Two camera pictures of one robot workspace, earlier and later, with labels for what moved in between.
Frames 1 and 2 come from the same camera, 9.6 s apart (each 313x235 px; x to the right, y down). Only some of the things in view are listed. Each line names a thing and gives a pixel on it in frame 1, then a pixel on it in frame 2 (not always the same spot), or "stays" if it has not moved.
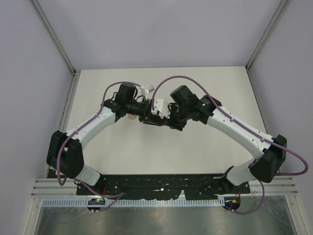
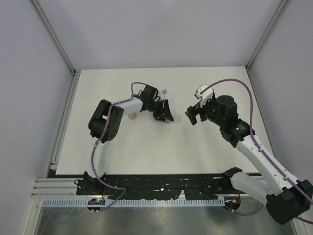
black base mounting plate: x=157 y=186 stays
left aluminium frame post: x=58 y=45 stays
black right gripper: x=172 y=124 -> x=201 y=110
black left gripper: x=150 y=118 -> x=166 y=111
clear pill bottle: x=132 y=116 stays
